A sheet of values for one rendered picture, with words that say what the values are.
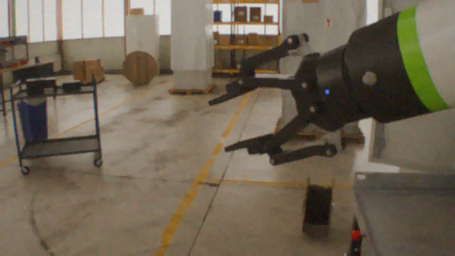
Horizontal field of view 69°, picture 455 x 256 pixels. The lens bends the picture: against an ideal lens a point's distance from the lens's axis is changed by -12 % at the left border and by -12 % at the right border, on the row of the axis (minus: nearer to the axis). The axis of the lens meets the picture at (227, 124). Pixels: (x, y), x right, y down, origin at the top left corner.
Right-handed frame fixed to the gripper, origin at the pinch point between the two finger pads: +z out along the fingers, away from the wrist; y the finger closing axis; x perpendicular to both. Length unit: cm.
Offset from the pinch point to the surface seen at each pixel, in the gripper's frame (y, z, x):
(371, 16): 156, 487, -1080
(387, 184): -41, 31, -83
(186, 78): 112, 642, -440
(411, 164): -44, 34, -113
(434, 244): -51, 5, -57
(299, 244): -96, 139, -133
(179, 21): 232, 601, -441
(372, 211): -42, 27, -64
